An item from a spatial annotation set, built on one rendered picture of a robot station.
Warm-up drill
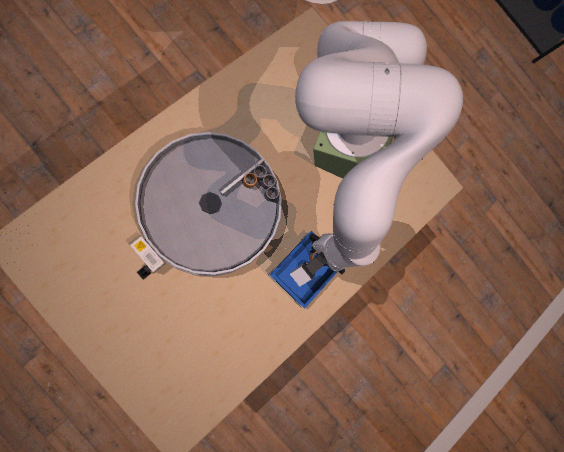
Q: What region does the blue shallow tray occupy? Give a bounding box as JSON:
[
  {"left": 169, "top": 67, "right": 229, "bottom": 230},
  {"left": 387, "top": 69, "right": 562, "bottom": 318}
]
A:
[{"left": 268, "top": 231, "right": 338, "bottom": 309}]

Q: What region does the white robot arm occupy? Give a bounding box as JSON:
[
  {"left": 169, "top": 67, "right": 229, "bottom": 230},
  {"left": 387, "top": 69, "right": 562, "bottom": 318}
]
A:
[{"left": 290, "top": 21, "right": 463, "bottom": 286}]

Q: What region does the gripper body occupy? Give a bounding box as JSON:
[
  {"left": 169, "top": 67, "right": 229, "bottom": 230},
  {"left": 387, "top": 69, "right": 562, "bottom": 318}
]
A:
[{"left": 312, "top": 233, "right": 344, "bottom": 271}]

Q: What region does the grey metal ring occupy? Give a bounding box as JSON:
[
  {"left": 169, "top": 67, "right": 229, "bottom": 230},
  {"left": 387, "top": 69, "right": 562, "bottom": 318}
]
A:
[
  {"left": 253, "top": 165, "right": 267, "bottom": 181},
  {"left": 264, "top": 186, "right": 279, "bottom": 202},
  {"left": 261, "top": 174, "right": 276, "bottom": 189}
]

